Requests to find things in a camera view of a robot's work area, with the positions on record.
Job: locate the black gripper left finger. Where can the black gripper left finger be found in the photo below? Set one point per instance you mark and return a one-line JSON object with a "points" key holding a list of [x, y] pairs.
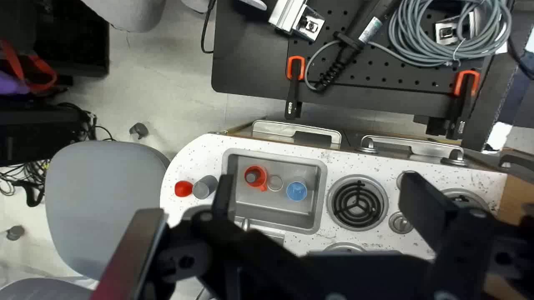
{"points": [[226, 194]]}

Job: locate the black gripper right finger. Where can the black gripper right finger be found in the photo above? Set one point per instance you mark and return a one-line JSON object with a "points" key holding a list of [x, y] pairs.
{"points": [[426, 201]]}

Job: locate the red toy cup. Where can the red toy cup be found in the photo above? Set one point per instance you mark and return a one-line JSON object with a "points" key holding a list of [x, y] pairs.
{"points": [[264, 181]]}

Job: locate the grey toy sink basin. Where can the grey toy sink basin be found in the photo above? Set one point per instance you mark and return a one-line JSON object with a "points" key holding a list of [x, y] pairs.
{"points": [[278, 214]]}

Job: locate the blue toy cup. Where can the blue toy cup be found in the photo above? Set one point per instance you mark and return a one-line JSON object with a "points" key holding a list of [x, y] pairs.
{"points": [[296, 191]]}

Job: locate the grey round stove knob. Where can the grey round stove knob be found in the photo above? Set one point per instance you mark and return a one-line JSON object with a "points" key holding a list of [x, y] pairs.
{"points": [[400, 222], [401, 179]]}

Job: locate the red toy fruit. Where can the red toy fruit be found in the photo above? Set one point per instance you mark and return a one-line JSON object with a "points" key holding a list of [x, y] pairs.
{"points": [[183, 189]]}

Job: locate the white speckled toy kitchen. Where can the white speckled toy kitchen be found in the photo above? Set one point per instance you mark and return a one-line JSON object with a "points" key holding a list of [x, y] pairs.
{"points": [[194, 161]]}

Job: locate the black coil stove burner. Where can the black coil stove burner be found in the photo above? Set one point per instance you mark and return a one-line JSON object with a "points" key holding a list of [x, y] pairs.
{"points": [[473, 196], [345, 247], [356, 202]]}

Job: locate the dark grey caster wheel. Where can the dark grey caster wheel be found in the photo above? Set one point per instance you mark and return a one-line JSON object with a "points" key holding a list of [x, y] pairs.
{"points": [[16, 232], [139, 131]]}

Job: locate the orange black bar clamp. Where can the orange black bar clamp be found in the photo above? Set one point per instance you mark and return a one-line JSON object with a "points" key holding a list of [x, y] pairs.
{"points": [[294, 67], [466, 84]]}

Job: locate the grey office chair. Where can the grey office chair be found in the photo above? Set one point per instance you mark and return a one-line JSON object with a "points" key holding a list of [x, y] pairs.
{"points": [[101, 206]]}

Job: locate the black perforated mounting table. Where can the black perforated mounting table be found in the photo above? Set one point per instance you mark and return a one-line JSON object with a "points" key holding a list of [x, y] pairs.
{"points": [[251, 51]]}

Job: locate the black equipment case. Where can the black equipment case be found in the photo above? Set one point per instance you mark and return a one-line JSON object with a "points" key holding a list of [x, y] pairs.
{"points": [[36, 134]]}

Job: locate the light grey chair back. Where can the light grey chair back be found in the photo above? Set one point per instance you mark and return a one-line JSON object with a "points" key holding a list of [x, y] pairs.
{"points": [[128, 11]]}

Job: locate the black storage box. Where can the black storage box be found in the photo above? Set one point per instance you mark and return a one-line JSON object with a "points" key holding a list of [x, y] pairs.
{"points": [[68, 36]]}

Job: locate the purple bag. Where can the purple bag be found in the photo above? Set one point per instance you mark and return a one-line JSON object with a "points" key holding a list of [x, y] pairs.
{"points": [[11, 84]]}

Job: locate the silver metal bracket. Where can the silver metal bracket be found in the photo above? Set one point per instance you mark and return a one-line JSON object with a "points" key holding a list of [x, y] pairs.
{"points": [[298, 19], [448, 31]]}

